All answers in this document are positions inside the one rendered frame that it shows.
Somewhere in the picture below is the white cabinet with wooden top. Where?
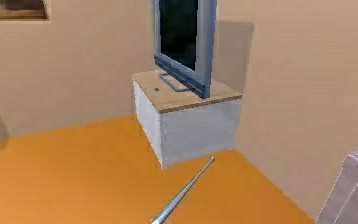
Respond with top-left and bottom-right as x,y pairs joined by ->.
131,69 -> 243,170

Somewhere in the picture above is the grey flat television set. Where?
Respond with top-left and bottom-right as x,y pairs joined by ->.
152,0 -> 218,100

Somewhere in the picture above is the brown framed wall picture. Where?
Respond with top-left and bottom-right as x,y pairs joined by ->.
0,0 -> 52,23

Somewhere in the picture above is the thin silver metal rod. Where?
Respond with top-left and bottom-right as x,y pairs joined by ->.
149,156 -> 216,224

